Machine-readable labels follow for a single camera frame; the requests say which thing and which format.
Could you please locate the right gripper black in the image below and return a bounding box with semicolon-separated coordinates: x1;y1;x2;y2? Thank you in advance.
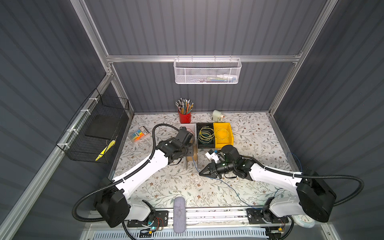
198;159;235;179

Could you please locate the grey perforated cable spool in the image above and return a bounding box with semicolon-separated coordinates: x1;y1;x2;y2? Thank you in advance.
185;144;198;169

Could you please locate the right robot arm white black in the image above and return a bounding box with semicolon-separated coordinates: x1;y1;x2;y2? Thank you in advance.
199;145;364;223

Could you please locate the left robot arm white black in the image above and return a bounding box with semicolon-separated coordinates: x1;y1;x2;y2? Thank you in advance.
72;127;194;228

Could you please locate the white plastic bin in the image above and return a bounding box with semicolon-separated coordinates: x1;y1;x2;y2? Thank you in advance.
180;123;196;134

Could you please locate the black plastic bin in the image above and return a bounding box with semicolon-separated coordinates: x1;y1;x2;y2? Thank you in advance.
197;123;215;149

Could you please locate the red pencil cup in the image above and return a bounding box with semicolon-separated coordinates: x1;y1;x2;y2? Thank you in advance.
179;112;192;124

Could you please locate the yellow plastic bin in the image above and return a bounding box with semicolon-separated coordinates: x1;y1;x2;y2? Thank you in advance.
214;123;234;149

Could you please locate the bundle of pencils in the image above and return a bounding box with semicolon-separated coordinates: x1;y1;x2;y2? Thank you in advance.
175;98;194;115

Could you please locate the grey fuzzy oblong brush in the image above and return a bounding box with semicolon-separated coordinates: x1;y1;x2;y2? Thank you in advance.
173;197;187;234

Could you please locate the pale green pencil sharpener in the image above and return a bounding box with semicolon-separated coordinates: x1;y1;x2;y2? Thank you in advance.
212;110;225;123

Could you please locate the yellow black striped tool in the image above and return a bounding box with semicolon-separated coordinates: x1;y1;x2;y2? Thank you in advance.
95;140;116;162

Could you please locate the black pad in basket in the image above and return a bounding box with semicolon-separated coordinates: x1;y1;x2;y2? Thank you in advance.
85;115;119;140

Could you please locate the white round clock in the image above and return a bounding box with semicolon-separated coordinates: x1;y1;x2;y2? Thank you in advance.
292;215;316;229

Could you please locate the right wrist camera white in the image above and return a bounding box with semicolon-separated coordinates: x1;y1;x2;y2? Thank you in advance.
205;150;220;163

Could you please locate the green cable coil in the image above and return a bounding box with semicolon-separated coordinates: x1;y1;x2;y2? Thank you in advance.
198;131;215;145

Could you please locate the yellow cable in black bin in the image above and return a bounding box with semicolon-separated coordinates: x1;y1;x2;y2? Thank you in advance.
197;125;215;144

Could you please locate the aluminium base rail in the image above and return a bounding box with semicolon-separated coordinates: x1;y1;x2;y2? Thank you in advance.
86;206;331;232

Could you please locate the white wire mesh basket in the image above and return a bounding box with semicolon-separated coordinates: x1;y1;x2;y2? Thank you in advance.
173;57;242;85

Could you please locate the black wire wall basket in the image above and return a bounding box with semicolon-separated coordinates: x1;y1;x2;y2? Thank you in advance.
57;91;130;164

